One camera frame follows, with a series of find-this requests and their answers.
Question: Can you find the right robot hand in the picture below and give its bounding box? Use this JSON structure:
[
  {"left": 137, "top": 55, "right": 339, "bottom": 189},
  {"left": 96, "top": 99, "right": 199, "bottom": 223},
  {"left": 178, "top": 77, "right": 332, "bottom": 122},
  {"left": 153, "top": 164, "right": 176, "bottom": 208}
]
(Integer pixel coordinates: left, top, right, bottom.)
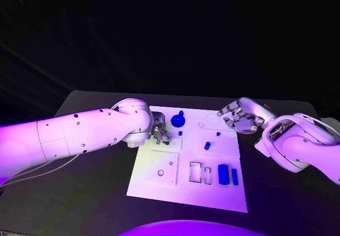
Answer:
[{"left": 217, "top": 97, "right": 280, "bottom": 135}]

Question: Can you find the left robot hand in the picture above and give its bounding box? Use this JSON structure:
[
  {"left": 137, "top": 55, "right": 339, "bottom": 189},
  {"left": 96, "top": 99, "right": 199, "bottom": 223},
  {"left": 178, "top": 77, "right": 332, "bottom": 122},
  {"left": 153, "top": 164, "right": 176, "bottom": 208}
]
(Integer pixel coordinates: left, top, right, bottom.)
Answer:
[{"left": 149, "top": 111, "right": 172, "bottom": 145}]

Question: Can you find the white task board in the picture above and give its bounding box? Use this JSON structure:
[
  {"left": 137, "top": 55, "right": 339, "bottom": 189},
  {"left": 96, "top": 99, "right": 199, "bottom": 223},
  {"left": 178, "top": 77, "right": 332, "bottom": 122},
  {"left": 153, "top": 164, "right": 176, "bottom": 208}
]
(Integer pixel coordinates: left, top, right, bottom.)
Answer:
[{"left": 127, "top": 105, "right": 250, "bottom": 213}]

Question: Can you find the blue gear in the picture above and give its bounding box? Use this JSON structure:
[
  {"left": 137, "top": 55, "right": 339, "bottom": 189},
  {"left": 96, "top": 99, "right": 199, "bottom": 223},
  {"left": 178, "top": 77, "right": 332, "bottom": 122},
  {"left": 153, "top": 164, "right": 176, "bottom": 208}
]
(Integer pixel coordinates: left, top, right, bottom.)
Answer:
[{"left": 171, "top": 110, "right": 186, "bottom": 128}]

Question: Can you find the thick long blue cylinder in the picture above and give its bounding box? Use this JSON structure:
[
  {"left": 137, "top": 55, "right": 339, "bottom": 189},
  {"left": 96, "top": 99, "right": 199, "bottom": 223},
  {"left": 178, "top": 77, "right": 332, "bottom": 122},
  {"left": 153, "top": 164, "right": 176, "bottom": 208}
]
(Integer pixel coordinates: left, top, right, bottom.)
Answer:
[{"left": 218, "top": 164, "right": 231, "bottom": 185}]

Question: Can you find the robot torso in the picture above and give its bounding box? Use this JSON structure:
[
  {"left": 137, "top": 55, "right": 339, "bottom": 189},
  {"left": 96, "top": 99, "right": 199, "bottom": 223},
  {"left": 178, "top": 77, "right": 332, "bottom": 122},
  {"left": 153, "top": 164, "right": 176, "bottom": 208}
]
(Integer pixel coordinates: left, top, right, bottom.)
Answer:
[{"left": 117, "top": 219, "right": 254, "bottom": 236}]

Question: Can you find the white cable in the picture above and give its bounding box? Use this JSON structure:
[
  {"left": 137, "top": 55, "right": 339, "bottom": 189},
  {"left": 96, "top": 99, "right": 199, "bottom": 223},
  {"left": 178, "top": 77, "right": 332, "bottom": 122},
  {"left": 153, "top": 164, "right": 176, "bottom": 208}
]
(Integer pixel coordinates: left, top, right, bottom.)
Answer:
[
  {"left": 302, "top": 113, "right": 340, "bottom": 138},
  {"left": 0, "top": 154, "right": 81, "bottom": 188},
  {"left": 0, "top": 160, "right": 51, "bottom": 182}
]

